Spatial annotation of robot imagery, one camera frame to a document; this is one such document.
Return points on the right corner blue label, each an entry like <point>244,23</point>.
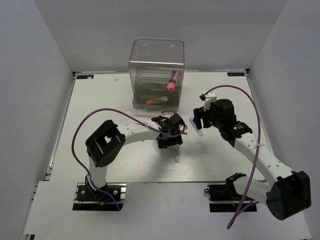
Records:
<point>235,74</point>

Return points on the left corner blue label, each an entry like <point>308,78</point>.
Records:
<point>85,77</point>

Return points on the clear acrylic drawer organizer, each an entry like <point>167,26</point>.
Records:
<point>151,83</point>

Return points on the pink glue stick tube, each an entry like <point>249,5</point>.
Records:
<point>171,85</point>

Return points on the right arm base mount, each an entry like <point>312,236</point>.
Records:
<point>223,197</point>

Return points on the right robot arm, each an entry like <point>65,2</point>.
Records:
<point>285,192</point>

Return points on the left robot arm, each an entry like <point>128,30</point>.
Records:
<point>104,145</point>

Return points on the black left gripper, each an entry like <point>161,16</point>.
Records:
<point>162,144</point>

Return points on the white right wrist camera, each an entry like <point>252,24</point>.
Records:
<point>208,97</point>

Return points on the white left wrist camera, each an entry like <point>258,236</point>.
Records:
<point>167,114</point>

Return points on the orange capped highlighter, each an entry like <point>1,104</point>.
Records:
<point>157,101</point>

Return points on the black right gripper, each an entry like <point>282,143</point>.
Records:
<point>199,114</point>

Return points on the clear organizer top lid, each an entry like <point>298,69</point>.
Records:
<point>163,53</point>

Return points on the blue capped highlighter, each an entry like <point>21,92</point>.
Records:
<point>198,131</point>

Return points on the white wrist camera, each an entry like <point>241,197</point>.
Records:
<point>208,97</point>
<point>167,114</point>

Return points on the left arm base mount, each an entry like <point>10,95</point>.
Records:
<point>85,200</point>

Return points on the corner blue label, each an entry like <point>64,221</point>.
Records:
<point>85,77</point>
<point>235,74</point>

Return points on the green capped highlighter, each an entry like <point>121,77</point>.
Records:
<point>174,155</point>

